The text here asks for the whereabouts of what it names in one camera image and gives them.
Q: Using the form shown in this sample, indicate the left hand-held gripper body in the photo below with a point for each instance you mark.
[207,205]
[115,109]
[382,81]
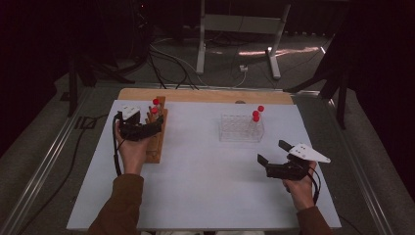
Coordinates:
[135,129]

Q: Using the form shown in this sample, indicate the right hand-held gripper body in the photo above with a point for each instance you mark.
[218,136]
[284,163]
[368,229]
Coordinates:
[287,169]

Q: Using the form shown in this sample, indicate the wooden test tube rack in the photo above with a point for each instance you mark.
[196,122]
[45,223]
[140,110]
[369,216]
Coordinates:
[156,140]

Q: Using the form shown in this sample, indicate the clear plastic test tube rack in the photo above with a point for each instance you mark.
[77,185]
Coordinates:
[238,129]

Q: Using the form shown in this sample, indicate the person's right hand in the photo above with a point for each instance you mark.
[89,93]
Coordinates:
[301,192]

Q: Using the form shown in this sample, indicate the person's left hand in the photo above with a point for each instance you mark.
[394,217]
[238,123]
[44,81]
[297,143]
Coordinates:
[133,156]

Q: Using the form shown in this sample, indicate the black tripod stand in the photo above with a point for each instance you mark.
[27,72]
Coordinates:
[73,84]
[341,94]

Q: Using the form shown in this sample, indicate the white metal stand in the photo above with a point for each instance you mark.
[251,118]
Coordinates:
[239,24]

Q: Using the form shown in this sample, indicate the aluminium floor rail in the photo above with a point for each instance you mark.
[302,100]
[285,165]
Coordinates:
[355,163]
[42,166]

